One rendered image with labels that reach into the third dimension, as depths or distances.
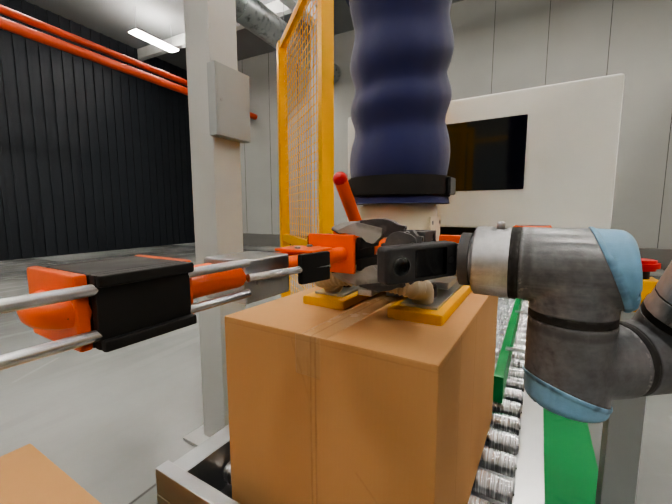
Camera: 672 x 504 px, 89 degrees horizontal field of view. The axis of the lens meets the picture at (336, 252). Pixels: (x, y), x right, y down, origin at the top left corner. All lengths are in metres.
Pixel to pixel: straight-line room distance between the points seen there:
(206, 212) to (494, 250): 1.41
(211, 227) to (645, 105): 9.13
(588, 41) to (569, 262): 9.62
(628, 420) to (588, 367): 0.58
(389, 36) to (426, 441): 0.68
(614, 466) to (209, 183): 1.63
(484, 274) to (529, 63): 9.47
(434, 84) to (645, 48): 9.38
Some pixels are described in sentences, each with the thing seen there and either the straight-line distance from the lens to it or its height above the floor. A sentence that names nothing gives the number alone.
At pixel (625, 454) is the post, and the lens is 1.09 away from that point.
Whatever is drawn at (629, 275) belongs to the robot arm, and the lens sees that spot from 0.45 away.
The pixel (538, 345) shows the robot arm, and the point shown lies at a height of 0.99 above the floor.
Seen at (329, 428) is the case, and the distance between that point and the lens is 0.60.
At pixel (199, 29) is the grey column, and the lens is 1.85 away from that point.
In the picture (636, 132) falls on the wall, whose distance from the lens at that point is 9.66.
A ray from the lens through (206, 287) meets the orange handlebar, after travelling 0.32.
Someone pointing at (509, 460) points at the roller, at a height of 0.55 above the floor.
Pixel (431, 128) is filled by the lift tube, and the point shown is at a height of 1.30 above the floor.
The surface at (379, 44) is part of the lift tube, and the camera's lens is 0.76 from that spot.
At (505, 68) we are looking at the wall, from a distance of 9.86.
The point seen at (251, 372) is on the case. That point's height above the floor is 0.86.
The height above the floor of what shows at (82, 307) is 1.08.
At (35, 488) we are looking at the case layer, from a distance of 1.12.
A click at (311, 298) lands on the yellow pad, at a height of 0.96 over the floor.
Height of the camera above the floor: 1.14
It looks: 7 degrees down
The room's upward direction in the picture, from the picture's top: straight up
